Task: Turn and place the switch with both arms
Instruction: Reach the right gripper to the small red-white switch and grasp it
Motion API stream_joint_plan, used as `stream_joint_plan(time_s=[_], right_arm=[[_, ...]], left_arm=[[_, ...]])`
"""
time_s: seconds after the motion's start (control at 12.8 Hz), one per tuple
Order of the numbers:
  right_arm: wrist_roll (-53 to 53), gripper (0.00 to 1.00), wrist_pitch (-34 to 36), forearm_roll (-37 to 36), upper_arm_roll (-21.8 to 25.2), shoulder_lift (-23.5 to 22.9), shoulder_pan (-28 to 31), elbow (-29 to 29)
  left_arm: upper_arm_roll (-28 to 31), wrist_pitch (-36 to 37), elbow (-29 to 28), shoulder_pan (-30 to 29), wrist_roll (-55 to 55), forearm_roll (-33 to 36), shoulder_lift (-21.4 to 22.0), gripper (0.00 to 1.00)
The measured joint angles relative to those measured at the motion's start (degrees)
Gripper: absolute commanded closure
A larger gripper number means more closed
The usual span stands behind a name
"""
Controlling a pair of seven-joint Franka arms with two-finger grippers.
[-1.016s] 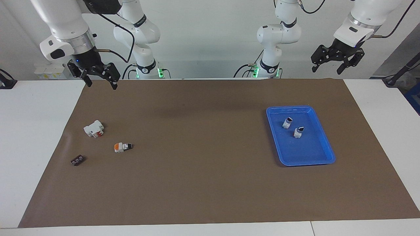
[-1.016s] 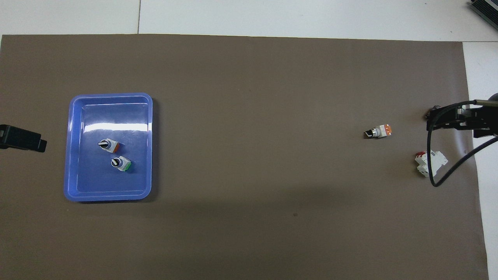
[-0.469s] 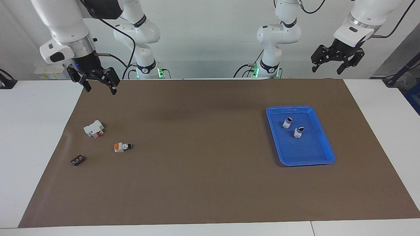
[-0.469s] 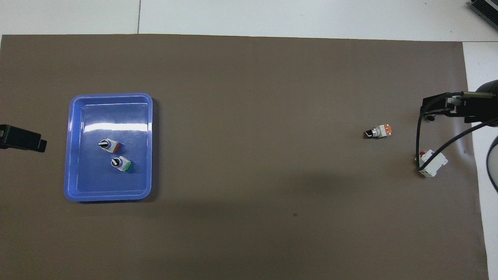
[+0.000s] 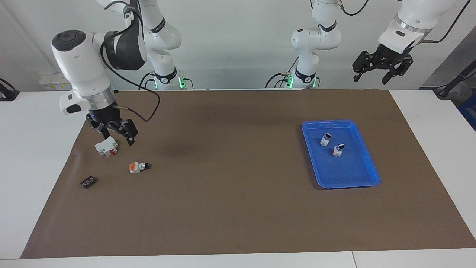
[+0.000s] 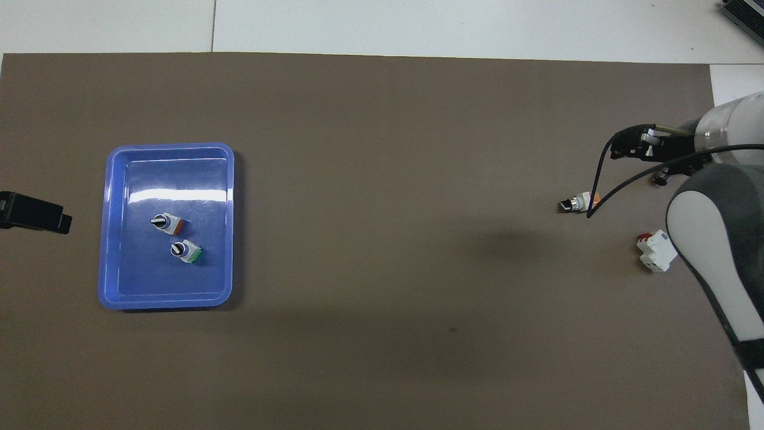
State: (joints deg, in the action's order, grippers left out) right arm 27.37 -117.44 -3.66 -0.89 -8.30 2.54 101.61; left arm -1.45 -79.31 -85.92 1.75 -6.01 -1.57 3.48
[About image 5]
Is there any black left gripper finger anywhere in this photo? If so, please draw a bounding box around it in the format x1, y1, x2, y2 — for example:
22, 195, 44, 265
352, 51, 377, 83
382, 56, 414, 85

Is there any selector switch with orange base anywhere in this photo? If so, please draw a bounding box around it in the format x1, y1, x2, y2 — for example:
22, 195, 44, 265
129, 162, 151, 174

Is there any white circuit breaker red lever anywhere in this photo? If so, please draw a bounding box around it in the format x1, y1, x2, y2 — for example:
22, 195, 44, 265
94, 136, 119, 157

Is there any black stand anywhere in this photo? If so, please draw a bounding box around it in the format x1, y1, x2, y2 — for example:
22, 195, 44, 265
433, 60, 476, 99

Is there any blue crate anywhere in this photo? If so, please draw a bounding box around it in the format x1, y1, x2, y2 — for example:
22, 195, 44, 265
457, 93, 476, 131

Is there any black clamp device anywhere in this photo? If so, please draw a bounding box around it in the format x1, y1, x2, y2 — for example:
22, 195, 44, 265
0, 77, 20, 102

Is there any brown table mat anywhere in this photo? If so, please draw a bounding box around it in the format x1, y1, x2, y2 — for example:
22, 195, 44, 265
20, 89, 476, 259

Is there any blue plastic tray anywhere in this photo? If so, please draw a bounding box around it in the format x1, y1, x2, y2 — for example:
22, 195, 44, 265
301, 119, 381, 189

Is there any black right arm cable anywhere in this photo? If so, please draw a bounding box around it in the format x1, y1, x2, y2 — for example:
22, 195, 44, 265
100, 0, 161, 122

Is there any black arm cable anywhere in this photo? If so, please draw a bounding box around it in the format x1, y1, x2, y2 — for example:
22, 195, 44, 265
337, 0, 473, 44
100, 0, 161, 122

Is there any black base cable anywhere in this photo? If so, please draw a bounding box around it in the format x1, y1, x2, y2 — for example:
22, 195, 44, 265
265, 56, 299, 89
138, 72, 157, 90

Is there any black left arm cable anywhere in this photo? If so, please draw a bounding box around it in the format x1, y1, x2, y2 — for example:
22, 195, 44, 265
337, 0, 473, 44

